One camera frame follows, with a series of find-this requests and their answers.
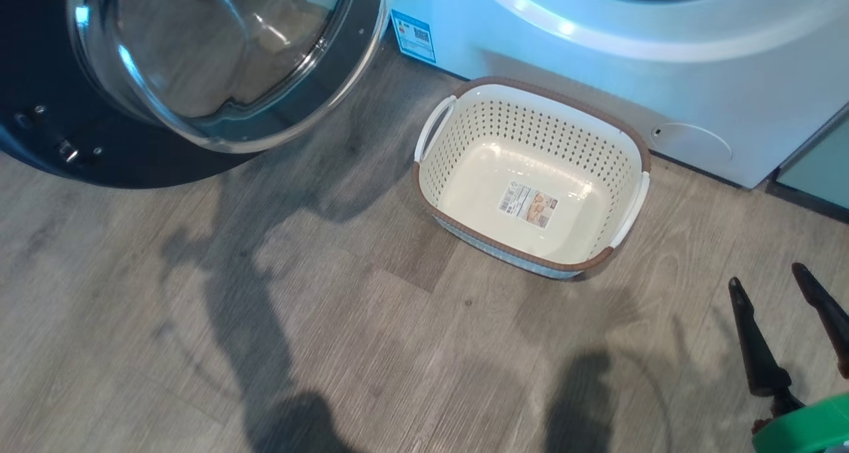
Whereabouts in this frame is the light green tall cabinet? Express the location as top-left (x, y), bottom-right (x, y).
top-left (776, 107), bottom-right (849, 210)

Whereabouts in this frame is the white front-load washing machine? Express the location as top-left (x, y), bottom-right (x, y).
top-left (391, 0), bottom-right (849, 190)

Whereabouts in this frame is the black cabinet kickboard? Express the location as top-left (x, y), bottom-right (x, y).
top-left (766, 181), bottom-right (849, 225)

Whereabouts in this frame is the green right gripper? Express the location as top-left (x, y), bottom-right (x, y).
top-left (728, 262), bottom-right (849, 453)

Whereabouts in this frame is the product sticker in basket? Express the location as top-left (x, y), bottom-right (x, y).
top-left (497, 181), bottom-right (558, 229)

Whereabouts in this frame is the blue energy label sticker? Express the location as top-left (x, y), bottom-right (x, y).
top-left (391, 10), bottom-right (437, 64)

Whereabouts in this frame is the white perforated laundry basket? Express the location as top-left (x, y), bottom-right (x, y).
top-left (413, 76), bottom-right (652, 280)

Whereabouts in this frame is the round white filter cover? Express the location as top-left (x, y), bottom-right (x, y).
top-left (650, 122), bottom-right (733, 164)

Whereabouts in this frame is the black round glass washer door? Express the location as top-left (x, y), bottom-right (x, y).
top-left (0, 0), bottom-right (397, 190)

